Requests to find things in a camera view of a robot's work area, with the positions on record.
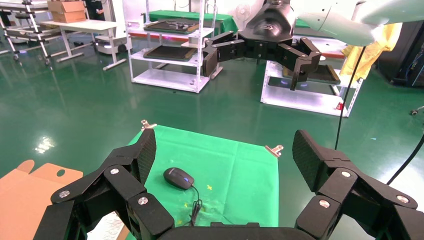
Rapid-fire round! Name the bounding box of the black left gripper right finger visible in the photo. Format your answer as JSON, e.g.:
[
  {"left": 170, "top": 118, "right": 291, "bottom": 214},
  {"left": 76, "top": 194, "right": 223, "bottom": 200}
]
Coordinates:
[{"left": 292, "top": 129, "right": 424, "bottom": 240}]

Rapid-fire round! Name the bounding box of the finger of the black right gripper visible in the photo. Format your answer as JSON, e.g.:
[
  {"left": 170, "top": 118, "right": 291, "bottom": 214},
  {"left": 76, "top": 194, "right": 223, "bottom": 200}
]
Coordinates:
[
  {"left": 278, "top": 37, "right": 323, "bottom": 91},
  {"left": 202, "top": 30, "right": 247, "bottom": 78}
]

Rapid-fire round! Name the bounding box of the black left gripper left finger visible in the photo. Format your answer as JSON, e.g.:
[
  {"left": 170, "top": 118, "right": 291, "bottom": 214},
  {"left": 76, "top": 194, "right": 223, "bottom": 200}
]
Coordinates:
[{"left": 33, "top": 128, "right": 175, "bottom": 240}]

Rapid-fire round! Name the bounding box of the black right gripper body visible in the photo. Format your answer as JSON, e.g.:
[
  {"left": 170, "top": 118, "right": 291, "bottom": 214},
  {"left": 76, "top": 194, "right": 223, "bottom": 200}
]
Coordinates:
[{"left": 238, "top": 2, "right": 297, "bottom": 61}]

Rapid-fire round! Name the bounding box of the black wired computer mouse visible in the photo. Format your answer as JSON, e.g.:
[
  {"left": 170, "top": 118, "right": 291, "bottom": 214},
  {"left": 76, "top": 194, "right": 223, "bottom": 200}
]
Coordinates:
[{"left": 163, "top": 167, "right": 204, "bottom": 228}]

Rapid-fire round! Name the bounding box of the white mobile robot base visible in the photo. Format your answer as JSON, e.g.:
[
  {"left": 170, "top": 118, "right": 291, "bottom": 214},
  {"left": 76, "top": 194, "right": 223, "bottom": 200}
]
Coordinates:
[{"left": 93, "top": 34, "right": 132, "bottom": 55}]

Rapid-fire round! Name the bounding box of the brown cardboard mailer box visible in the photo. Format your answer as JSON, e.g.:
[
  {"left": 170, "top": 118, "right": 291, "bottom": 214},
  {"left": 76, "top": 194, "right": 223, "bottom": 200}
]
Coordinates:
[{"left": 0, "top": 159, "right": 131, "bottom": 240}]

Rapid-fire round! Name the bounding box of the green covered background table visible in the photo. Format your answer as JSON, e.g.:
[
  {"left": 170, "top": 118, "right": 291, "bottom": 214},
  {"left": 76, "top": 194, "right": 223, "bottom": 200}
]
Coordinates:
[{"left": 147, "top": 9, "right": 239, "bottom": 34}]

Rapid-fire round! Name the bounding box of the white standing fan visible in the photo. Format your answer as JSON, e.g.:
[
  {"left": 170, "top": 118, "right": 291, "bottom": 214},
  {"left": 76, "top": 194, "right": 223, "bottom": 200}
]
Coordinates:
[{"left": 234, "top": 2, "right": 252, "bottom": 31}]

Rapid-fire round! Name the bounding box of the low white shelf rack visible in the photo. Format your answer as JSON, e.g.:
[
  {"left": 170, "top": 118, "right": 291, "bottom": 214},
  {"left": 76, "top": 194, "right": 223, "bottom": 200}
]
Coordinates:
[{"left": 260, "top": 34, "right": 365, "bottom": 118}]

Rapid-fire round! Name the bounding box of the dark flat tray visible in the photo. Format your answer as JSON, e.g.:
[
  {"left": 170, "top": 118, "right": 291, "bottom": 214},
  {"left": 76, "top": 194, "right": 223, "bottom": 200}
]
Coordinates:
[
  {"left": 143, "top": 19, "right": 201, "bottom": 36},
  {"left": 142, "top": 44, "right": 198, "bottom": 63}
]

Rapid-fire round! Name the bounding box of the tall white shelf rack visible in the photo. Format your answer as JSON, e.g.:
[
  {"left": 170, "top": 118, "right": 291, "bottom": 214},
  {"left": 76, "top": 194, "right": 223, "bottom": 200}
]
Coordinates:
[{"left": 122, "top": 0, "right": 224, "bottom": 95}]

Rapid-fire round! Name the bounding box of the yellow hanging cloth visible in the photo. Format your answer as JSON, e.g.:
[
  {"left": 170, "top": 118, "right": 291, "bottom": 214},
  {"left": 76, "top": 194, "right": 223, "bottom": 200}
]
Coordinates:
[{"left": 339, "top": 22, "right": 404, "bottom": 82}]

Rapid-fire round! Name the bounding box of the metal binder clip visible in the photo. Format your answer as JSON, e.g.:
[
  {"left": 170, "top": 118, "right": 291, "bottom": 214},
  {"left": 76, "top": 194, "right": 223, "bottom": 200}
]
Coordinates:
[
  {"left": 264, "top": 144, "right": 285, "bottom": 158},
  {"left": 140, "top": 119, "right": 158, "bottom": 131}
]

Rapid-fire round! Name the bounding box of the black equipment cabinet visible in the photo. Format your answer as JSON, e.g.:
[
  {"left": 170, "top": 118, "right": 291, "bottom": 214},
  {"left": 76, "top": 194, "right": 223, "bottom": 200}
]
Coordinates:
[{"left": 376, "top": 19, "right": 424, "bottom": 88}]

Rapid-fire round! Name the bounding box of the green table cloth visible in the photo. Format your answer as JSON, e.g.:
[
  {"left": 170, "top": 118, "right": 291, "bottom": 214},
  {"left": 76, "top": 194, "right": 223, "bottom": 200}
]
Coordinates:
[{"left": 125, "top": 124, "right": 280, "bottom": 240}]

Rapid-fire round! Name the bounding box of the person in dark clothes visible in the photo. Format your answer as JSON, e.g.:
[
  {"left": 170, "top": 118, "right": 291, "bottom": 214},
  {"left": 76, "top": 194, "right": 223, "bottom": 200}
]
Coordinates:
[{"left": 84, "top": 0, "right": 107, "bottom": 22}]

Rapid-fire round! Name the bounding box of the white folding table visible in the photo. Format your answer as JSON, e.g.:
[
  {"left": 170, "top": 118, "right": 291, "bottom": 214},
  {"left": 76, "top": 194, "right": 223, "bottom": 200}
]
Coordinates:
[{"left": 41, "top": 19, "right": 128, "bottom": 72}]

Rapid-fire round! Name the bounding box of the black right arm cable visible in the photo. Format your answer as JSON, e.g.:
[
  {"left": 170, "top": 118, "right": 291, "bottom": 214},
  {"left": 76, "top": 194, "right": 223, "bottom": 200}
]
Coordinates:
[{"left": 334, "top": 45, "right": 367, "bottom": 151}]

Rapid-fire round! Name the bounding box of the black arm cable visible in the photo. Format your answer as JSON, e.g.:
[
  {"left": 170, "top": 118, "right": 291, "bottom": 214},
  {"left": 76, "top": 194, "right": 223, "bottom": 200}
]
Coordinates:
[
  {"left": 386, "top": 132, "right": 424, "bottom": 186},
  {"left": 334, "top": 45, "right": 367, "bottom": 151}
]

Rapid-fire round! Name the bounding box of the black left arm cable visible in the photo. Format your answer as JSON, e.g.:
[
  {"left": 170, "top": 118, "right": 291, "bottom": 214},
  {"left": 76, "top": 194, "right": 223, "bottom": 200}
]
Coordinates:
[{"left": 386, "top": 132, "right": 424, "bottom": 186}]

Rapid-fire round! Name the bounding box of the metal tube trolley frame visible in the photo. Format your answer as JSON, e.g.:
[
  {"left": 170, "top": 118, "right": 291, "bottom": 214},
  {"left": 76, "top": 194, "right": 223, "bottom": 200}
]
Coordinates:
[{"left": 0, "top": 0, "right": 63, "bottom": 66}]

